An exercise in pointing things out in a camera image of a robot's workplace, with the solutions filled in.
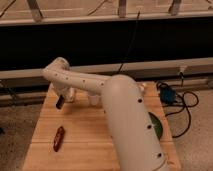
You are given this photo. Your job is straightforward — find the blue power adapter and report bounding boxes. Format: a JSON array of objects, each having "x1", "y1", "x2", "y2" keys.
[{"x1": 160, "y1": 88, "x2": 175, "y2": 104}]

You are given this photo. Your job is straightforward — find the black floor cable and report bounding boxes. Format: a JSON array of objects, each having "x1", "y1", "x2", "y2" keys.
[{"x1": 155, "y1": 71, "x2": 200, "y2": 139}]

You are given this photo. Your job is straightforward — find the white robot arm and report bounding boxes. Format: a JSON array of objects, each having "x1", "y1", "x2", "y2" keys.
[{"x1": 42, "y1": 57, "x2": 170, "y2": 171}]

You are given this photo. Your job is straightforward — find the green bowl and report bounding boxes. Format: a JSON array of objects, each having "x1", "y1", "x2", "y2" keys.
[{"x1": 149, "y1": 112, "x2": 163, "y2": 139}]

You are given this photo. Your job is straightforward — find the red brown snack bar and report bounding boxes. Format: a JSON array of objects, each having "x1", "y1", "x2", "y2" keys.
[{"x1": 53, "y1": 127, "x2": 65, "y2": 152}]

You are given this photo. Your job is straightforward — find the white plastic bottle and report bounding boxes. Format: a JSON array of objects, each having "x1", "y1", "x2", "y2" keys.
[{"x1": 138, "y1": 83, "x2": 146, "y2": 93}]

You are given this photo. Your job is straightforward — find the clear plastic cup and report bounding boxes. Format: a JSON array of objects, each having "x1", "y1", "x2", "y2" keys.
[{"x1": 87, "y1": 92, "x2": 101, "y2": 106}]

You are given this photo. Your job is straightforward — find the black hanging cable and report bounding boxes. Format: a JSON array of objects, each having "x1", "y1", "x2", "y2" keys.
[{"x1": 111, "y1": 10, "x2": 141, "y2": 76}]

